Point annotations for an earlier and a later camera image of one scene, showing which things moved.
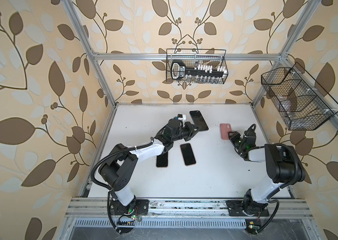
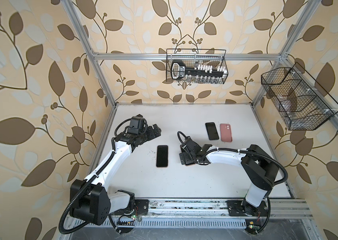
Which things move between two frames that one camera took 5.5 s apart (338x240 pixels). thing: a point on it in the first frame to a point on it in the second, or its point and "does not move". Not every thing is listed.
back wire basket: x=196 y=66 does not move
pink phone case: x=225 y=129 does not move
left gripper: x=189 y=127 to x=151 y=134
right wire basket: x=302 y=104 does not move
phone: x=162 y=160 does not move
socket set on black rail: x=199 y=73 does not move
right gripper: x=233 y=136 to x=185 y=155
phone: x=198 y=120 to x=212 y=131
